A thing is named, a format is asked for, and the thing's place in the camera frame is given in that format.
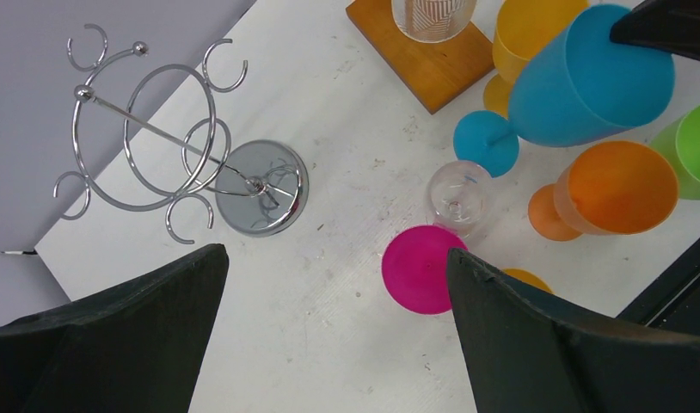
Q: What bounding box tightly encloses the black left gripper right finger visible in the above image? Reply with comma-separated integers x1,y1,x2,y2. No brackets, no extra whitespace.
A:
446,249,700,412

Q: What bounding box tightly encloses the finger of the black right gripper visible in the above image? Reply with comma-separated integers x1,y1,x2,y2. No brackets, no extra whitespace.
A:
609,0,700,61

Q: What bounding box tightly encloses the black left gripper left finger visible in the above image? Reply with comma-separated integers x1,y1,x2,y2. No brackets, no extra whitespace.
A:
0,243,230,412

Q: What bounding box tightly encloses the blue plastic wine glass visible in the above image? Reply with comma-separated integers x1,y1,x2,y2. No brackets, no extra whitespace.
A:
452,3,675,177

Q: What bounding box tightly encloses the clear patterned wine glass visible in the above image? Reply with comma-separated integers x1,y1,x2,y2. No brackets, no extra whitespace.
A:
391,0,477,43

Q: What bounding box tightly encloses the yellow wine glass in front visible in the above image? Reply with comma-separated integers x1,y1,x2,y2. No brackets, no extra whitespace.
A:
503,268,553,294

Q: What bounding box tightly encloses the yellow wine glass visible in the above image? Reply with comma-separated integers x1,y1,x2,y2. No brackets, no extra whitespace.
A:
503,268,553,294
483,0,589,118

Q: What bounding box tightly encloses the green plastic wine glass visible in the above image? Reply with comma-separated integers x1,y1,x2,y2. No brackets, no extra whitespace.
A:
649,105,700,200

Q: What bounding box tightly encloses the pink plastic wine glass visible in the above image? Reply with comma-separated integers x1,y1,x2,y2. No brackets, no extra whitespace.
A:
381,225,467,315

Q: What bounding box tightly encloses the yellow wine glass at back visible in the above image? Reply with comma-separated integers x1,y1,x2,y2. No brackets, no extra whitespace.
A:
483,0,589,118

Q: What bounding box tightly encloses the clear small wine glass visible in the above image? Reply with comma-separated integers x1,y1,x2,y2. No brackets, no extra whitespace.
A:
424,160,494,238

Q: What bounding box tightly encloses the orange plastic wine glass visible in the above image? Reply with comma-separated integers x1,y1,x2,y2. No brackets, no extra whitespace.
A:
528,140,679,242

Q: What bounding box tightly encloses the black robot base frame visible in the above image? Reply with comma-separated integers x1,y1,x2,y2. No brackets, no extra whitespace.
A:
617,238,700,336

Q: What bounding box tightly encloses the silver wire glass rack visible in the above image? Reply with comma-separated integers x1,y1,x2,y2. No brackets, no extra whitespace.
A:
52,23,310,245

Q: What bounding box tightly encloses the gold wire glass rack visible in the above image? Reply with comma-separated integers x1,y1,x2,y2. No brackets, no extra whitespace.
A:
346,0,494,114

